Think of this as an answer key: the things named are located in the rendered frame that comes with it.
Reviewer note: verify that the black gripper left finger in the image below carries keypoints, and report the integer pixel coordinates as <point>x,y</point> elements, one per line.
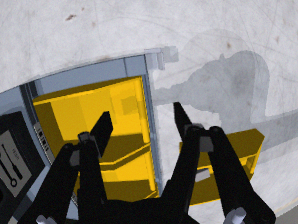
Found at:
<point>52,201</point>

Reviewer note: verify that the dark blue-grey metal shelf rack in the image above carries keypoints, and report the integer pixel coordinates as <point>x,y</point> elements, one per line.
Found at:
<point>12,101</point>

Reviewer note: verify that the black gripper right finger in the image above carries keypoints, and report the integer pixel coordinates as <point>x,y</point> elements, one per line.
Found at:
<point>240,203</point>

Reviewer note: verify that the grey metal block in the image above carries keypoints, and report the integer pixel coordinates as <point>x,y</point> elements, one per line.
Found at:
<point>202,174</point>

